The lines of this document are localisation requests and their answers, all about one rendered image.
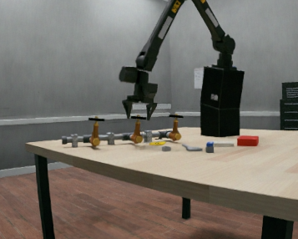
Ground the red flat rectangular block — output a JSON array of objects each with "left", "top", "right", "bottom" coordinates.
[{"left": 237, "top": 135, "right": 259, "bottom": 146}]

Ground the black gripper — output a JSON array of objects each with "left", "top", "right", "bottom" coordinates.
[{"left": 122, "top": 95, "right": 157, "bottom": 120}]

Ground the grey pipe manifold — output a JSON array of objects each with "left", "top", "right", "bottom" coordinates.
[{"left": 62, "top": 114, "right": 184, "bottom": 147}]

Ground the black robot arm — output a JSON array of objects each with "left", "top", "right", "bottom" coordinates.
[{"left": 119, "top": 0, "right": 237, "bottom": 99}]

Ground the grey hex nut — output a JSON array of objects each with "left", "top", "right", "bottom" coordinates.
[{"left": 162, "top": 146, "right": 171, "bottom": 152}]

